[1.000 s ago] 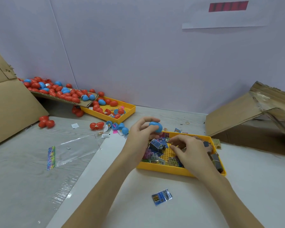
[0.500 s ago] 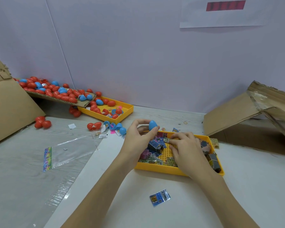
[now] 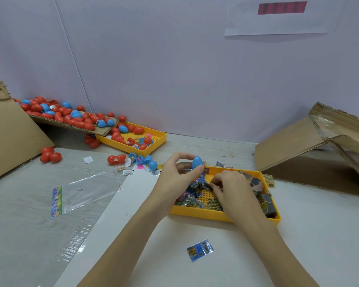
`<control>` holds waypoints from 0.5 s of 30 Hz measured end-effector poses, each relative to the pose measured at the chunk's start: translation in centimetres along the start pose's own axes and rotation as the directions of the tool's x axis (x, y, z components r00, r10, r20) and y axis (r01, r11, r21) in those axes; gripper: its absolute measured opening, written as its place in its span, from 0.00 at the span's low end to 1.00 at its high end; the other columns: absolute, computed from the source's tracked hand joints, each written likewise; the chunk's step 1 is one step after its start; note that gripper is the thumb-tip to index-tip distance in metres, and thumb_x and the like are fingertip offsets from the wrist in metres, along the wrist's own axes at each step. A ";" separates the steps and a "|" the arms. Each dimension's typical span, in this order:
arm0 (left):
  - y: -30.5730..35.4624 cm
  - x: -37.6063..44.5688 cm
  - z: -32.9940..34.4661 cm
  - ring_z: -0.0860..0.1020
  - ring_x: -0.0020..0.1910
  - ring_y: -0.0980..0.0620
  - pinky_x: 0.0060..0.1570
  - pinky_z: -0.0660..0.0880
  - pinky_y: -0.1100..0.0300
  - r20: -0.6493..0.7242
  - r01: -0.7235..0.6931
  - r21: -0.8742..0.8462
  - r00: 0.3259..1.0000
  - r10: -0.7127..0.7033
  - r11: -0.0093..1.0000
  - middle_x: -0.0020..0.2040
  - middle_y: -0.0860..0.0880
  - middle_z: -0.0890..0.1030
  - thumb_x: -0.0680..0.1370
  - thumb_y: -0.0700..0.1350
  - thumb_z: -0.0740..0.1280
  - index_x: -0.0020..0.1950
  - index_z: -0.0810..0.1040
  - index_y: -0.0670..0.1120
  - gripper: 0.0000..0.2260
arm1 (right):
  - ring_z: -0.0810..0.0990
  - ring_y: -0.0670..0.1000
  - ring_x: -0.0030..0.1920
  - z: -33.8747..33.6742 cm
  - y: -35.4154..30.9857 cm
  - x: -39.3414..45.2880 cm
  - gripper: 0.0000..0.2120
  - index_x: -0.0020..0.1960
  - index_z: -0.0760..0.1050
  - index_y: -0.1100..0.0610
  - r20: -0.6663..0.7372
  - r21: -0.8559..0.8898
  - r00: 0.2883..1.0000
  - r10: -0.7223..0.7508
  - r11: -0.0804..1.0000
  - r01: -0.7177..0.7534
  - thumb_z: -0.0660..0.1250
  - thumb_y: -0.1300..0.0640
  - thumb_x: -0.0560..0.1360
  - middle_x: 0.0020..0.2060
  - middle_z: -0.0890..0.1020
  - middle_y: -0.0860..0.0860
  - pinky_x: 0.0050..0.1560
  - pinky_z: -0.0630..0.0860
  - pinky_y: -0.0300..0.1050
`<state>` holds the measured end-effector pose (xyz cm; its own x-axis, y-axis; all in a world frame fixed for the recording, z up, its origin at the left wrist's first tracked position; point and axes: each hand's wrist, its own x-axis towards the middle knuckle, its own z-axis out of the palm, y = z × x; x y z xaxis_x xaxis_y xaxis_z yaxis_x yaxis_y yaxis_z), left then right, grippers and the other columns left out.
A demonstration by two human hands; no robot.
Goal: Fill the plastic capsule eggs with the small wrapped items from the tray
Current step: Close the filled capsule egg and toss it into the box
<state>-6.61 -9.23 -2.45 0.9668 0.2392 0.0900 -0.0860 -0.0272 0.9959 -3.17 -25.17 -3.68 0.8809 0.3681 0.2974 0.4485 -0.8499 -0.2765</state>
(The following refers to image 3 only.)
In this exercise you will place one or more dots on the person's right hand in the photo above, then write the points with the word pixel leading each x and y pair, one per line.
pixel 239 197

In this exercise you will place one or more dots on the yellow plastic tray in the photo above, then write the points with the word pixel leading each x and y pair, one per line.
pixel 194 213

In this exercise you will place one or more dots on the tall brown cardboard box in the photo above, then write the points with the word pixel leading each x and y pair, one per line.
pixel 9 143

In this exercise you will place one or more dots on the clear bag with coloured label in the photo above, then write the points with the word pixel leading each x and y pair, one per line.
pixel 87 193

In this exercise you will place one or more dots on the small white paper scrap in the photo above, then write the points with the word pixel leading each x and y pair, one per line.
pixel 88 159

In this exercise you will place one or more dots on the person's right forearm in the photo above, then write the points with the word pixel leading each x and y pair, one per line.
pixel 284 257

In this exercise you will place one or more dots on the torn flattened cardboard box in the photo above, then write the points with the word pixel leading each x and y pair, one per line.
pixel 284 146

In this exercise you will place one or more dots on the brown cardboard sheet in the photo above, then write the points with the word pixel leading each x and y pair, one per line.
pixel 60 121

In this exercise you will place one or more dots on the person's left forearm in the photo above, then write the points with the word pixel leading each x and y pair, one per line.
pixel 122 254

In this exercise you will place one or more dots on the yellow tray under eggs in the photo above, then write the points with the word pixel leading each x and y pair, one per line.
pixel 157 139

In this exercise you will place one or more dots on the single blue plastic egg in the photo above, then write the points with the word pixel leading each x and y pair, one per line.
pixel 197 162

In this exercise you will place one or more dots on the white paper sign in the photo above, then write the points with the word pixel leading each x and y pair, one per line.
pixel 281 21

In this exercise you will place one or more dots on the yellow label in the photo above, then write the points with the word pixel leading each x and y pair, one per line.
pixel 268 180

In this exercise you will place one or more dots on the person's left hand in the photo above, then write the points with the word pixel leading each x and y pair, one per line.
pixel 172 182

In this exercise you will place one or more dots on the pile of plastic eggs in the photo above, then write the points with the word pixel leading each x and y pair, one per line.
pixel 84 116

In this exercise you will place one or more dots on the blue packet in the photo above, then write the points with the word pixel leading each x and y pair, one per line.
pixel 200 250

